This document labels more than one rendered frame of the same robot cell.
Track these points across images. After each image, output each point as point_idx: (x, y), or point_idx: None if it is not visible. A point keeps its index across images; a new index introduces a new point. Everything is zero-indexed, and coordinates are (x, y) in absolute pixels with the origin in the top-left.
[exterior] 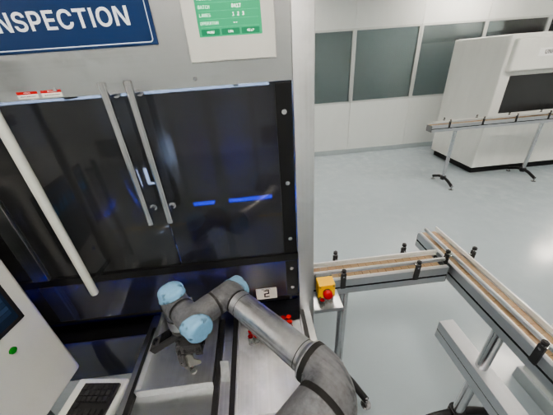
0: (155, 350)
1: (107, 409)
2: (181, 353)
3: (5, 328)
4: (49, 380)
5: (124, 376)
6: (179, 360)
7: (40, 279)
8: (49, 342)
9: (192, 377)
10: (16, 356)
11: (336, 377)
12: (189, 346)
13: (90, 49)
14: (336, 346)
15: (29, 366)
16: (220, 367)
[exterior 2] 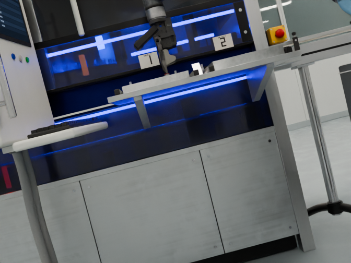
0: (138, 43)
1: (95, 121)
2: (159, 43)
3: (24, 40)
4: (42, 111)
5: (91, 176)
6: (159, 47)
7: (36, 40)
8: (42, 84)
9: None
10: (27, 66)
11: None
12: (165, 33)
13: None
14: (321, 162)
15: (33, 83)
16: (193, 68)
